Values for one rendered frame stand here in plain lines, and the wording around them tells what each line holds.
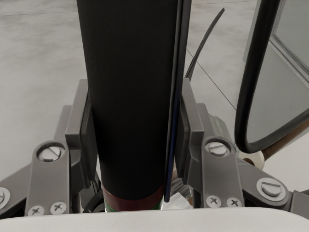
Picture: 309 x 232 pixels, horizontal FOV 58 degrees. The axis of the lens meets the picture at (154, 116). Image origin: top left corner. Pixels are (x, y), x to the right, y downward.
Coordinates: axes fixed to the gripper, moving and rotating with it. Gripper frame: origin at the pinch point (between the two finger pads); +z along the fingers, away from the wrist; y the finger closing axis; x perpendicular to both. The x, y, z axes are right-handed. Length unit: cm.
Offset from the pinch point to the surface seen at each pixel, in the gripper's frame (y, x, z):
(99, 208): -5.1, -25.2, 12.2
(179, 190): 8.0, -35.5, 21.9
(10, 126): -103, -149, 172
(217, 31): 122, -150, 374
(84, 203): -13, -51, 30
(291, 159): 28.4, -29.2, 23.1
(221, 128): 20, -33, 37
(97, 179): -6.8, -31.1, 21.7
